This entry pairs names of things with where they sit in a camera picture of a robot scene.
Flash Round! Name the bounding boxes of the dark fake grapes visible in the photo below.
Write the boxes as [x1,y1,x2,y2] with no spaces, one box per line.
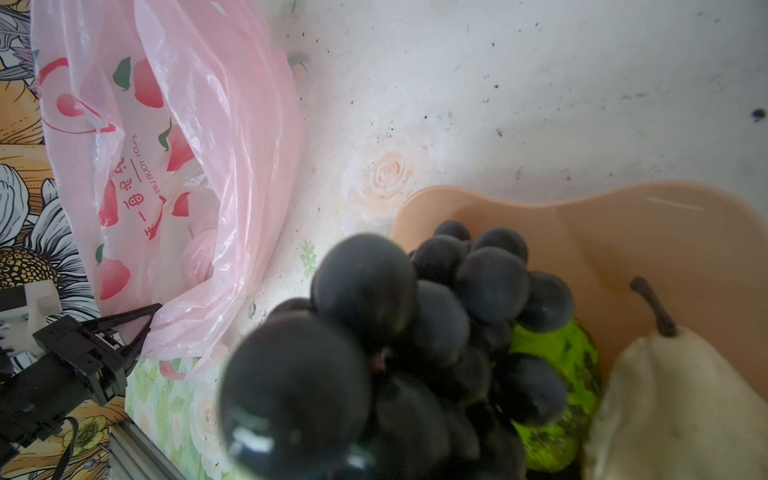
[218,221,573,479]

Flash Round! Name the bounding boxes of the pink flower-shaped bowl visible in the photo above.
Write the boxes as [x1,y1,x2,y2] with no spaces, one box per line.
[391,182,767,394]

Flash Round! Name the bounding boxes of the beige fake garlic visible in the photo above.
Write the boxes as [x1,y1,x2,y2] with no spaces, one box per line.
[581,277,767,479]

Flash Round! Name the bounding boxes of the bright green fake fruit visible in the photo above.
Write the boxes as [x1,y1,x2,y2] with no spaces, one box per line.
[509,318,601,474]

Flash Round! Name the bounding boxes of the pink plastic bag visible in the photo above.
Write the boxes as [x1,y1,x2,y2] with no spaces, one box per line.
[31,1,303,380]

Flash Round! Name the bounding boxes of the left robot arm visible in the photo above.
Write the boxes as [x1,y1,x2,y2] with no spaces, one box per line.
[1,303,161,465]

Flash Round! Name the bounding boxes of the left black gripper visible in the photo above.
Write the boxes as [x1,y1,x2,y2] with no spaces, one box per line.
[23,303,162,414]

